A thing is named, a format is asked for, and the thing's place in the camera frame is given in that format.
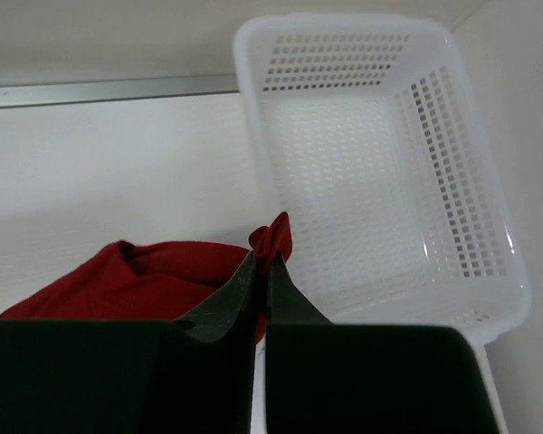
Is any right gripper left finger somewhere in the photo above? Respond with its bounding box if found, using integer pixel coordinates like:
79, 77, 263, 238
0, 256, 259, 433

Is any white plastic laundry basket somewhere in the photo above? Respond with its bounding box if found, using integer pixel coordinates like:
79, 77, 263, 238
233, 14, 531, 433

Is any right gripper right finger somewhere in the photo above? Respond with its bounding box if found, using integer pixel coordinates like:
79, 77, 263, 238
265, 258, 499, 433

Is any dark red t shirt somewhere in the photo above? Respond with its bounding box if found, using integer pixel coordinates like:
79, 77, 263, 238
0, 212, 292, 346

